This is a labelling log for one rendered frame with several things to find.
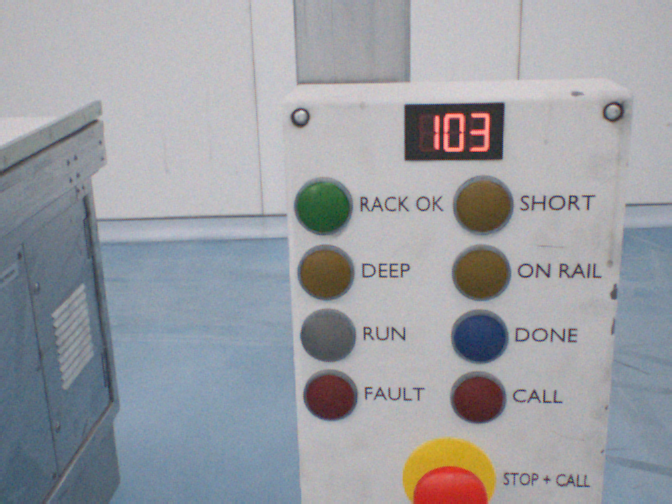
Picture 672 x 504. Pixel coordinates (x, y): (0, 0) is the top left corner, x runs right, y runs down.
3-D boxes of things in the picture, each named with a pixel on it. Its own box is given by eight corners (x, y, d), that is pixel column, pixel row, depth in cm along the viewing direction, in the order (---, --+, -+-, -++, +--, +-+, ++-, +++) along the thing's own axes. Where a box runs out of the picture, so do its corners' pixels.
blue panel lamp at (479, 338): (506, 365, 46) (508, 317, 45) (453, 365, 46) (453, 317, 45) (505, 359, 46) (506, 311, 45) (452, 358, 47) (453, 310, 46)
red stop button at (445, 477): (488, 543, 47) (490, 478, 45) (413, 540, 47) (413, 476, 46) (482, 493, 51) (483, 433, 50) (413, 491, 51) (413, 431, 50)
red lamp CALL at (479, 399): (504, 426, 47) (506, 380, 46) (452, 425, 47) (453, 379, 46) (502, 418, 48) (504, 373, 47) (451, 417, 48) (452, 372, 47)
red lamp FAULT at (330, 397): (355, 423, 48) (354, 378, 47) (305, 422, 48) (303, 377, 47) (356, 416, 48) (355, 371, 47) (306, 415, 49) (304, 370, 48)
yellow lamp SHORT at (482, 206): (511, 235, 43) (513, 181, 42) (455, 235, 44) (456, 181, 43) (509, 230, 44) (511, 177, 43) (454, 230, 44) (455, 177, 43)
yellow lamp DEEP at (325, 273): (352, 301, 45) (350, 251, 44) (299, 301, 45) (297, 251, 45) (353, 295, 46) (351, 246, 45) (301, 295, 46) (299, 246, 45)
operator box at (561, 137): (599, 549, 50) (636, 90, 41) (302, 540, 51) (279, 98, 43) (580, 488, 55) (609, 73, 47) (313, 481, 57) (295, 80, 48)
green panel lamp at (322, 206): (350, 235, 44) (349, 182, 43) (296, 235, 44) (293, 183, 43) (351, 230, 45) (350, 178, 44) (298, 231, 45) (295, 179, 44)
